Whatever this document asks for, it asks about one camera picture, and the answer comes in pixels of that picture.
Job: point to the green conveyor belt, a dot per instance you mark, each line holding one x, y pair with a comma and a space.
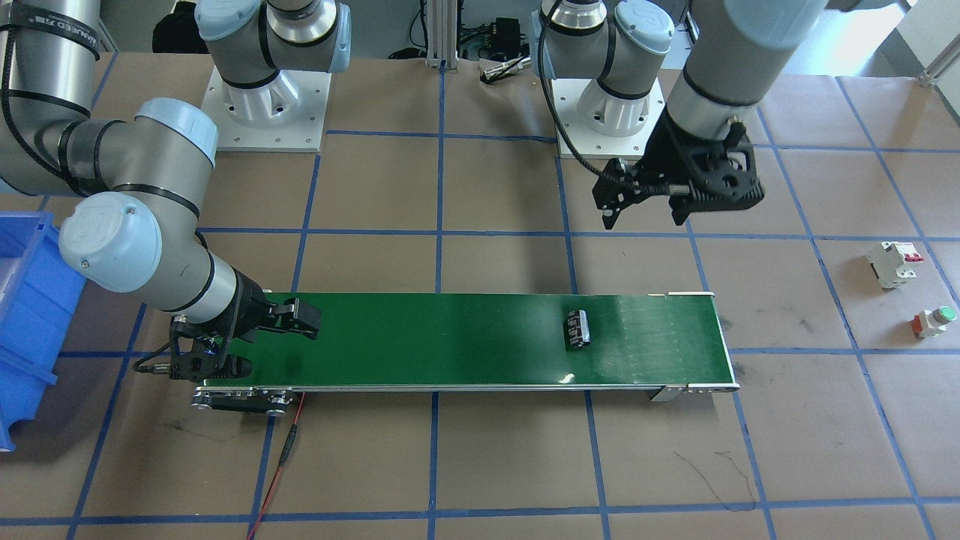
666, 343

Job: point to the green push button switch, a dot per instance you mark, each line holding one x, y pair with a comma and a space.
930, 323

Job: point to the brown cylindrical capacitor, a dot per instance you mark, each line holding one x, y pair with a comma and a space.
577, 329

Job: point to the aluminium frame post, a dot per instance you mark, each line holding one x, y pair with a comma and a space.
442, 34

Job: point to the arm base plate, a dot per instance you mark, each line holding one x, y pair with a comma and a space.
286, 115
604, 126

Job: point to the white red circuit breaker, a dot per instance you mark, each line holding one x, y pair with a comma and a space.
894, 263

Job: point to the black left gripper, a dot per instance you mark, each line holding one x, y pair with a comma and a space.
664, 156

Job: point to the blue plastic bin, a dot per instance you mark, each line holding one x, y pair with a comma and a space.
40, 293

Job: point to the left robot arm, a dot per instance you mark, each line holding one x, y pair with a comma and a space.
741, 48

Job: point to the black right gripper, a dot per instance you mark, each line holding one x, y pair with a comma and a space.
253, 308

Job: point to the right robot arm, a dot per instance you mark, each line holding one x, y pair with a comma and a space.
141, 184

